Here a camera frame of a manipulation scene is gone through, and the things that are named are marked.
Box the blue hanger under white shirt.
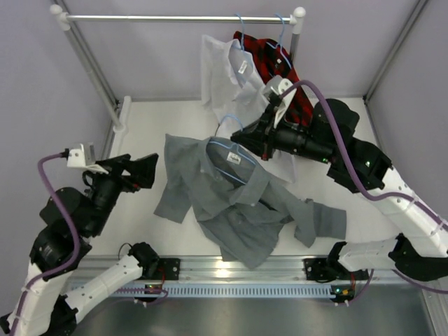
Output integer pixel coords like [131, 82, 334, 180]
[234, 13, 255, 54]

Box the perforated cable duct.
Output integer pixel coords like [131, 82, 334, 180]
[111, 283, 337, 299]

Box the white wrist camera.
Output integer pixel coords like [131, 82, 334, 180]
[262, 75, 297, 129]
[66, 143, 108, 174]

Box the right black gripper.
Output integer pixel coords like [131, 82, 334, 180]
[231, 106, 336, 166]

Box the right aluminium frame post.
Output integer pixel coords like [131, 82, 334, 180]
[363, 0, 430, 104]

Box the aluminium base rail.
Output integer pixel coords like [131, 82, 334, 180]
[73, 254, 396, 281]

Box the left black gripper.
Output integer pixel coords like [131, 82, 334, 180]
[87, 153, 160, 236]

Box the metal clothes rail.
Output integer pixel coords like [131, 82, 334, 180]
[50, 4, 307, 29]

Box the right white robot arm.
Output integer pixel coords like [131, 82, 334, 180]
[231, 97, 447, 282]

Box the white shirt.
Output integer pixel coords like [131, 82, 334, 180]
[199, 34, 298, 185]

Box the red black plaid shirt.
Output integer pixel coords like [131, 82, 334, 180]
[250, 37, 314, 129]

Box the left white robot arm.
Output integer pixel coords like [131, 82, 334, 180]
[1, 149, 160, 335]

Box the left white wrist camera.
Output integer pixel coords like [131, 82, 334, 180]
[66, 143, 108, 174]

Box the white rack foot bar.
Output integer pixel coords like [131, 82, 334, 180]
[107, 95, 132, 158]

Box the rack upright pole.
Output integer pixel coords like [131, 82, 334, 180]
[59, 23, 123, 132]
[289, 24, 302, 62]

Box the blue hanger under plaid shirt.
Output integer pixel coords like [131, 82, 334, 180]
[266, 13, 292, 75]

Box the left rack upright pole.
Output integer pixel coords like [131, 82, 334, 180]
[59, 23, 123, 132]

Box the grey shirt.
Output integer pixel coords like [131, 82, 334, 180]
[154, 134, 347, 269]

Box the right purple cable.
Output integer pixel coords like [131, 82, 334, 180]
[278, 79, 448, 295]

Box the right rack upright pole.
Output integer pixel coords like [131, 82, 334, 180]
[289, 24, 302, 62]

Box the light blue hanger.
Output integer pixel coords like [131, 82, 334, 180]
[209, 114, 256, 185]

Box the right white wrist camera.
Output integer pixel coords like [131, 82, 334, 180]
[262, 75, 297, 129]

